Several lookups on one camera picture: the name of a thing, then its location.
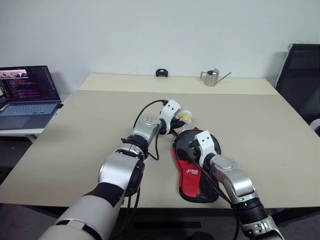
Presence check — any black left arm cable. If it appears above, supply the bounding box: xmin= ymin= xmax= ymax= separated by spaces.
xmin=119 ymin=99 xmax=169 ymax=240

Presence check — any red and black paddle case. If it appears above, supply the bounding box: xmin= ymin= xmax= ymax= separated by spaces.
xmin=171 ymin=126 xmax=223 ymax=203

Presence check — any black mesh office chair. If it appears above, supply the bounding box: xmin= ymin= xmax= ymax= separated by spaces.
xmin=274 ymin=43 xmax=320 ymax=138

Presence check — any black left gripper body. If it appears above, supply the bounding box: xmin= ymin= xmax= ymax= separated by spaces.
xmin=167 ymin=116 xmax=182 ymax=136

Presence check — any dark rounded shape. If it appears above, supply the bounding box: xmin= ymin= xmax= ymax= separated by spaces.
xmin=189 ymin=231 xmax=214 ymax=240

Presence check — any white side table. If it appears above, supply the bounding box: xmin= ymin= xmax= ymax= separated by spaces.
xmin=0 ymin=92 xmax=73 ymax=144

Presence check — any silver metal watering can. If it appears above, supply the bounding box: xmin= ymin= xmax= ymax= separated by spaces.
xmin=199 ymin=67 xmax=233 ymax=87

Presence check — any white plush zipper charm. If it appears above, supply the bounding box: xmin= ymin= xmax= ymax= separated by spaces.
xmin=180 ymin=109 xmax=194 ymax=125

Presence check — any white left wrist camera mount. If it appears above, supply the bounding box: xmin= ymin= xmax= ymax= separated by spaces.
xmin=159 ymin=98 xmax=182 ymax=126

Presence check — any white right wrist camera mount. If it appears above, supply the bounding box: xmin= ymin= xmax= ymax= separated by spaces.
xmin=194 ymin=130 xmax=217 ymax=164

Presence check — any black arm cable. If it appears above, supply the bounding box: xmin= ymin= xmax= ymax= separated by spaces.
xmin=119 ymin=99 xmax=169 ymax=240
xmin=191 ymin=159 xmax=241 ymax=240

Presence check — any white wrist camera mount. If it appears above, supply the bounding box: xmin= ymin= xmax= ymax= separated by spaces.
xmin=194 ymin=130 xmax=217 ymax=164
xmin=159 ymin=98 xmax=182 ymax=126

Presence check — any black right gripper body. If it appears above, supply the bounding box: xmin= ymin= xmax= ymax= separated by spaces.
xmin=188 ymin=143 xmax=204 ymax=166

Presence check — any open grey laptop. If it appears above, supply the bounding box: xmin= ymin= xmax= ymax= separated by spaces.
xmin=0 ymin=65 xmax=64 ymax=131

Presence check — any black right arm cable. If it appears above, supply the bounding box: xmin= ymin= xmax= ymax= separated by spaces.
xmin=191 ymin=159 xmax=241 ymax=240

